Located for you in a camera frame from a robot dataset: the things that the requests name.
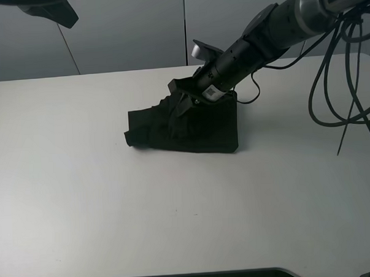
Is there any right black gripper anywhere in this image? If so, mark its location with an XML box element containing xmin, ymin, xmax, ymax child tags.
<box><xmin>168</xmin><ymin>65</ymin><xmax>236</xmax><ymax>118</ymax></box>

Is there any black printed t-shirt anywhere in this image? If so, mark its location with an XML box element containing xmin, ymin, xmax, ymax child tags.
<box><xmin>124</xmin><ymin>91</ymin><xmax>239</xmax><ymax>154</ymax></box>

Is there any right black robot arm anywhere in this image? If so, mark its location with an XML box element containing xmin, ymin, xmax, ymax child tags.
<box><xmin>168</xmin><ymin>0</ymin><xmax>369</xmax><ymax>116</ymax></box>

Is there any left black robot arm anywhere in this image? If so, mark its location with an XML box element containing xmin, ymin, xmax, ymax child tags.
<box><xmin>0</xmin><ymin>0</ymin><xmax>79</xmax><ymax>29</ymax></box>

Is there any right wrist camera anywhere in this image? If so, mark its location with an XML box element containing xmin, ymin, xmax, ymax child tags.
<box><xmin>191</xmin><ymin>39</ymin><xmax>223</xmax><ymax>63</ymax></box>

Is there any right black cable bundle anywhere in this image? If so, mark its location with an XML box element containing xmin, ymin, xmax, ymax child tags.
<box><xmin>231</xmin><ymin>1</ymin><xmax>370</xmax><ymax>166</ymax></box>

